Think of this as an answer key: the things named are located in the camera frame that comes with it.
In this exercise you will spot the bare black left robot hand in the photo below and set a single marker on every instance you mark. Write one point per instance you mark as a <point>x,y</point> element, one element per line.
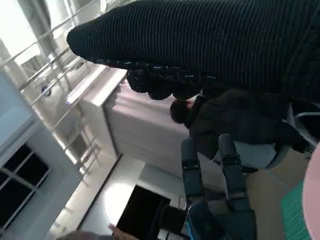
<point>220,222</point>

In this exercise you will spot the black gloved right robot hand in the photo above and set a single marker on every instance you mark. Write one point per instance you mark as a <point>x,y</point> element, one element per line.
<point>200,42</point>

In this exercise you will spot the pink bowl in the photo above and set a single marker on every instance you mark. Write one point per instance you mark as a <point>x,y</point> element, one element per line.
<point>313,190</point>

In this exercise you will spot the green cutting mat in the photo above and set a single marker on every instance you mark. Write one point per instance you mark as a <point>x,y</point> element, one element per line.
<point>292,212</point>

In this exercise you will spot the grey chair with castors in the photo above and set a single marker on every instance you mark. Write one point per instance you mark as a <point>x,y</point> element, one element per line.
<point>255,155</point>

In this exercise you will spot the black screen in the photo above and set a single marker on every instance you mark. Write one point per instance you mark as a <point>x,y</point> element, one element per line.
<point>142,212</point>

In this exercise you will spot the white tall cabinet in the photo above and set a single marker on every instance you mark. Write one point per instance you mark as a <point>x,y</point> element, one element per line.
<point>145,120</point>

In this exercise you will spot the dark window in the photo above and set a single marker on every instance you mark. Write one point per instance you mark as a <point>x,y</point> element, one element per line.
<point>20,185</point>

